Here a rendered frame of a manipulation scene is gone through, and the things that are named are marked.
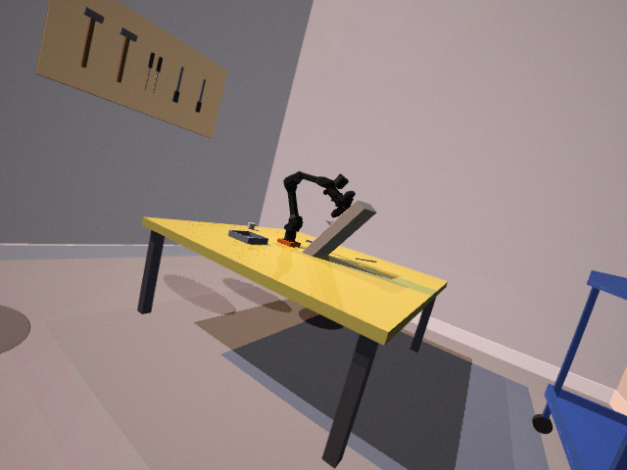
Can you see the peach rectangular panel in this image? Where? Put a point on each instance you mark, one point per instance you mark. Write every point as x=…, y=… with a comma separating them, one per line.
x=341, y=229

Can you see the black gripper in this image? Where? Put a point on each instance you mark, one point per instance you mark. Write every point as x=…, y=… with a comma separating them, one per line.
x=341, y=201

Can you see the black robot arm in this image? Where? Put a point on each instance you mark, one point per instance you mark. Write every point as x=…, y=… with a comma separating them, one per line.
x=295, y=222

